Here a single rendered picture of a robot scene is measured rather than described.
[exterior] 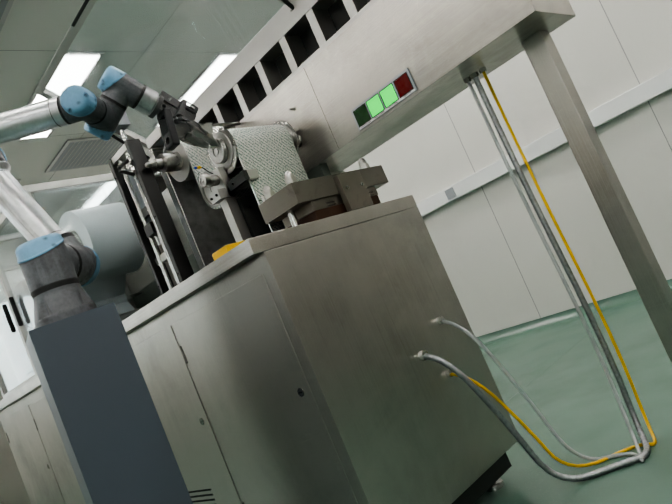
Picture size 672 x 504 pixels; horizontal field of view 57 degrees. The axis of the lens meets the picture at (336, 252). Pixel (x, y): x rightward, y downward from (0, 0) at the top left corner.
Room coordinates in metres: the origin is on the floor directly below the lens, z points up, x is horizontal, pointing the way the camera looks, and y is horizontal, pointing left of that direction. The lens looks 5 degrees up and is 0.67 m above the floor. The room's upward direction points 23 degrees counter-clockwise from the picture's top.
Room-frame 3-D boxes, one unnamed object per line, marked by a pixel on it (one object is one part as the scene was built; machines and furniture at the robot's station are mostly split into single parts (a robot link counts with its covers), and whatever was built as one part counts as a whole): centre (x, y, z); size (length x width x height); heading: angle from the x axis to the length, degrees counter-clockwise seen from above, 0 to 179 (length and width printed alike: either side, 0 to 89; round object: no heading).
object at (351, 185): (1.79, -0.12, 0.96); 0.10 x 0.03 x 0.11; 135
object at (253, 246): (2.55, 0.84, 0.88); 2.52 x 0.66 x 0.04; 45
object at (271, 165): (1.90, 0.07, 1.11); 0.23 x 0.01 x 0.18; 135
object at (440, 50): (2.63, 0.35, 1.29); 3.10 x 0.28 x 0.30; 45
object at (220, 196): (1.85, 0.25, 1.05); 0.06 x 0.05 x 0.31; 135
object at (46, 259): (1.55, 0.69, 1.07); 0.13 x 0.12 x 0.14; 178
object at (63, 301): (1.54, 0.69, 0.95); 0.15 x 0.15 x 0.10
